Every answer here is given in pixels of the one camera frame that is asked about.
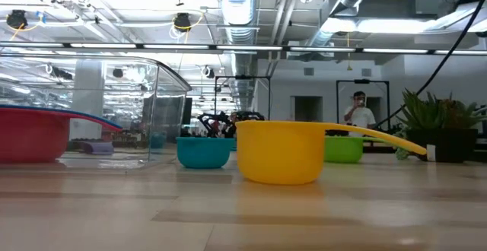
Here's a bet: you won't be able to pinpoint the yellow measuring cup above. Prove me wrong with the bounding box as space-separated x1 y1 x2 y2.
235 119 428 186

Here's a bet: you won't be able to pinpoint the teal measuring cup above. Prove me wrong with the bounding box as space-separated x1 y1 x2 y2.
176 136 237 170

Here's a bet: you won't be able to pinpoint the green measuring cup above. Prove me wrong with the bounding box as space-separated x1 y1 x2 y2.
323 135 385 164

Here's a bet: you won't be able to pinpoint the red measuring cup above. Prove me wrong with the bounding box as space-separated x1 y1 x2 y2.
0 106 123 164

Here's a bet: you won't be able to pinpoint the black background robot arms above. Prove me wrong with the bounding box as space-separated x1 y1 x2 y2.
196 110 266 138

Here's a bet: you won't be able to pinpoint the black monitor screen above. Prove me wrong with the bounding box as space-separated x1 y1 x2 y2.
181 97 193 126

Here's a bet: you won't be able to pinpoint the clear plastic bin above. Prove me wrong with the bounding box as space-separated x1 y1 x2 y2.
0 55 193 170

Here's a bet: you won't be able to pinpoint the person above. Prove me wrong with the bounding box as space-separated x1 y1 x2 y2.
343 91 377 129

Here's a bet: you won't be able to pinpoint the purple background object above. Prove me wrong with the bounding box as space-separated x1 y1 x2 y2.
82 140 115 156

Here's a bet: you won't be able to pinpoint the green succulent plant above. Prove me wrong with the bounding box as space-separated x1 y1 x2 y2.
393 87 487 161

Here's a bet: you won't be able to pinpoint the black plant pot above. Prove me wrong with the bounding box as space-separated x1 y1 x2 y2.
406 128 479 164

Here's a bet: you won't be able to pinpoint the black background rig frame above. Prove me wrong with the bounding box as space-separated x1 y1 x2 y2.
215 75 272 122
336 78 390 130

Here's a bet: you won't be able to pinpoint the wide silver ceiling duct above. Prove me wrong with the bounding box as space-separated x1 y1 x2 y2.
216 0 260 111

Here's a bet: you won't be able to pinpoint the black ceiling cable reel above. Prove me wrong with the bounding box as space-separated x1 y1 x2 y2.
6 9 29 30
173 12 193 33

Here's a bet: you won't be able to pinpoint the yellow hanging ceiling cord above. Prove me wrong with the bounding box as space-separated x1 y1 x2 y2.
345 32 354 71

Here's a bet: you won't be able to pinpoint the long black hanging cable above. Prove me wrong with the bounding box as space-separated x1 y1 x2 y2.
374 0 487 130

